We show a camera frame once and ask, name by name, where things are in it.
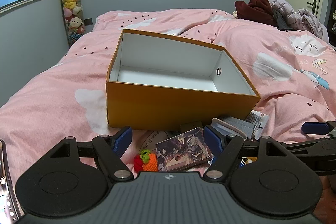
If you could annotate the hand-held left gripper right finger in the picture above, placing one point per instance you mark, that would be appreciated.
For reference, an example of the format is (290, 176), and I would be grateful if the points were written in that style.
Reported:
(212, 138)

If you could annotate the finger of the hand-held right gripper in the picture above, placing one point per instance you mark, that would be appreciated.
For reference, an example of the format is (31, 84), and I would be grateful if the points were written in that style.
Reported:
(313, 127)
(315, 148)

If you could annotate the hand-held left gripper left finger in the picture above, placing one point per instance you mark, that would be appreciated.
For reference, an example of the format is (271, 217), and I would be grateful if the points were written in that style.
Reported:
(122, 138)

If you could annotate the printed card pack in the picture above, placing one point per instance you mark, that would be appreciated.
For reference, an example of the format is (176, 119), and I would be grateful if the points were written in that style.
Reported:
(181, 150)

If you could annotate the orange crochet carrot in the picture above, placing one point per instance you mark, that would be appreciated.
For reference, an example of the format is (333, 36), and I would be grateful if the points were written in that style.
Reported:
(151, 164)

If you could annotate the orange cardboard box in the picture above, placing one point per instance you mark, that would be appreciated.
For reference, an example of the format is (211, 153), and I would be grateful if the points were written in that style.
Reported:
(170, 108)

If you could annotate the small black object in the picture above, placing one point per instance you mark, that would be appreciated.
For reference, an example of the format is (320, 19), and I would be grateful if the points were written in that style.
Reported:
(191, 126)

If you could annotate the grey fabric pouch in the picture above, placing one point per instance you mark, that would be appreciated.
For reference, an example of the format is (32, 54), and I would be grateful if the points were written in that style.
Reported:
(236, 125)

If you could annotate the red crochet strawberry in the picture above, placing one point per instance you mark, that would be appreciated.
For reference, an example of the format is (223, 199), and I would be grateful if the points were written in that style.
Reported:
(137, 163)

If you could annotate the small colourful packet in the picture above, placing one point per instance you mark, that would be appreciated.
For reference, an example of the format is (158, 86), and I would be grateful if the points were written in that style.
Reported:
(248, 161)

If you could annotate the white sachet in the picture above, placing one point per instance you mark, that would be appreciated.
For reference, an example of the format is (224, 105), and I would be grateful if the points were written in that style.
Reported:
(258, 121)

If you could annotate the pink cloud print duvet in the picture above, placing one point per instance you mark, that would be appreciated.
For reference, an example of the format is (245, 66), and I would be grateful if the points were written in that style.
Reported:
(52, 82)

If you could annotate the grey garment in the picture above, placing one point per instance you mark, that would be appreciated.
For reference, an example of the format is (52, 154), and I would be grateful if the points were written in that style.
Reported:
(283, 23)

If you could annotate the lilac puffer jacket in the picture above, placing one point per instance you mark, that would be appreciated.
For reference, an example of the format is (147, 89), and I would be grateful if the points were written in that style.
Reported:
(307, 18)

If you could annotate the smartphone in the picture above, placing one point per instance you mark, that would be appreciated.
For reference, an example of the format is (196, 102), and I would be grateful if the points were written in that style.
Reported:
(6, 187)

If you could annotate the dark red garment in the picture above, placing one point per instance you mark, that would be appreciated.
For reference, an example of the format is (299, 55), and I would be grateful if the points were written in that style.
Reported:
(258, 12)

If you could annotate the clear tube of plush toys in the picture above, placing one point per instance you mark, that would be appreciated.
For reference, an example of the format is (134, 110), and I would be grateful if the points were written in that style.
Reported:
(72, 3)

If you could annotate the small wall socket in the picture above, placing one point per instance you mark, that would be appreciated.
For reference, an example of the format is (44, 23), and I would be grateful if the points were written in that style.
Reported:
(88, 21)

